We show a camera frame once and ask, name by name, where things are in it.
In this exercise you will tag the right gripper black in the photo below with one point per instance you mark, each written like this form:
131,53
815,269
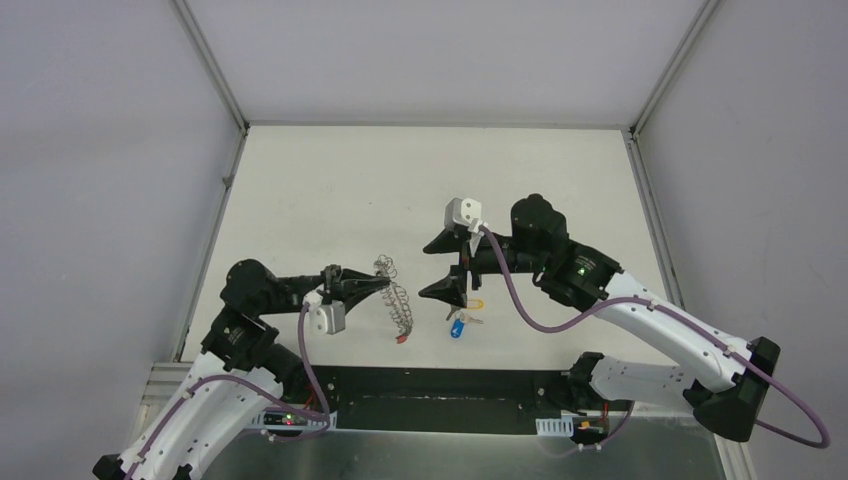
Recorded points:
451,288

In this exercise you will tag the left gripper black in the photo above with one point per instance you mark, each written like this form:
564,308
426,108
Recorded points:
332,283

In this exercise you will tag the metal disc with key rings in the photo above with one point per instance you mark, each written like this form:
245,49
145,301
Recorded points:
394,296

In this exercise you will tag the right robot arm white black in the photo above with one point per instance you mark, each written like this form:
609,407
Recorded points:
720,379

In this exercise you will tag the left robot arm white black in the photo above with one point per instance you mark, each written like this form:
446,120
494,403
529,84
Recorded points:
253,357

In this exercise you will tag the silver key on yellow tag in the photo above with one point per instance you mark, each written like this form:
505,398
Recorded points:
453,312

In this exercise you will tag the blue key tag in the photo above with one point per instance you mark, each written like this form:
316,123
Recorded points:
457,329

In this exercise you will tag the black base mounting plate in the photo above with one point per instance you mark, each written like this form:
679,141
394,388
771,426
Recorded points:
500,402

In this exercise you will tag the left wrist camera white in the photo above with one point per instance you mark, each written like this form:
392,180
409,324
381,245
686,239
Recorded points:
324,316

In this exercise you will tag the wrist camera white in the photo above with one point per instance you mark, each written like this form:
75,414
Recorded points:
324,316
463,215

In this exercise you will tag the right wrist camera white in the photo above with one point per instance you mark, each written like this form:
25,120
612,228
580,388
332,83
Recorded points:
463,215

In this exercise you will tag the aluminium frame rail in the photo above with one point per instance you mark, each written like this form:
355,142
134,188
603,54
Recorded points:
582,387

